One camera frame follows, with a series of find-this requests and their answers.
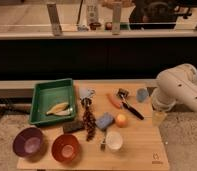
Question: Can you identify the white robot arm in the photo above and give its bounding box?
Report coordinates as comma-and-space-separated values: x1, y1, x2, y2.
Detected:
151, 63, 197, 127

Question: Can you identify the yellow banana in tray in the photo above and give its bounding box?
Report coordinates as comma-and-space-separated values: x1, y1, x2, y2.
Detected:
46, 102, 69, 115

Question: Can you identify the green plastic tray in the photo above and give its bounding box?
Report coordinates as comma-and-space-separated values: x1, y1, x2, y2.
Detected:
29, 78, 77, 127

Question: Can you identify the blue round object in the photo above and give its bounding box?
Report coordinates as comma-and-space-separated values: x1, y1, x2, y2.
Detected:
136, 88, 149, 102

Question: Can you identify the orange round fruit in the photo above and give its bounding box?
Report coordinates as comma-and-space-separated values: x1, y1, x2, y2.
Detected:
115, 114, 128, 127

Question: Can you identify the wooden board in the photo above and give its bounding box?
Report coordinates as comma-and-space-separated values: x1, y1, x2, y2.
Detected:
17, 81, 169, 171

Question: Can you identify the white cup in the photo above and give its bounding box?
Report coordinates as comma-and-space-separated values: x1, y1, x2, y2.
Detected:
106, 131, 123, 151

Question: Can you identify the blue sponge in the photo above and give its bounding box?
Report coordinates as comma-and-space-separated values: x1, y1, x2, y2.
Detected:
96, 113, 114, 130

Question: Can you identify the small metal fork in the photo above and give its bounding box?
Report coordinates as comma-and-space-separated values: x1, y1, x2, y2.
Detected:
100, 130, 107, 151

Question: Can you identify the dark rectangular block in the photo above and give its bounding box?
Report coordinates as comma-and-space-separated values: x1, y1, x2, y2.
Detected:
63, 120, 84, 133

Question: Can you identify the orange bowl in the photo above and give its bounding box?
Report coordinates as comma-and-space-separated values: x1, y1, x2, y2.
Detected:
51, 134, 80, 163

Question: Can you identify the black machine in background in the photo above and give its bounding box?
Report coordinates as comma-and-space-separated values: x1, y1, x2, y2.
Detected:
129, 0, 192, 30

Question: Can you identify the white bottle in background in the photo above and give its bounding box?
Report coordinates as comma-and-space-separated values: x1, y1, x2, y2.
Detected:
85, 0, 99, 25

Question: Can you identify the purple bowl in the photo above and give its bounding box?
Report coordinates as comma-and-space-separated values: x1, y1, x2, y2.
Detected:
12, 127, 43, 157

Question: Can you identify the right metal post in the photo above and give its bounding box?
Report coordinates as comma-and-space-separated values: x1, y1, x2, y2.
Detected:
112, 2, 122, 35

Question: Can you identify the metal post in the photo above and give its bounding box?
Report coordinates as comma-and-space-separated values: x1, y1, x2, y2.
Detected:
47, 3, 62, 36
112, 2, 122, 35

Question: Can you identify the left metal post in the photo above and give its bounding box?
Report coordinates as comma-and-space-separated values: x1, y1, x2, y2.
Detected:
47, 3, 62, 36

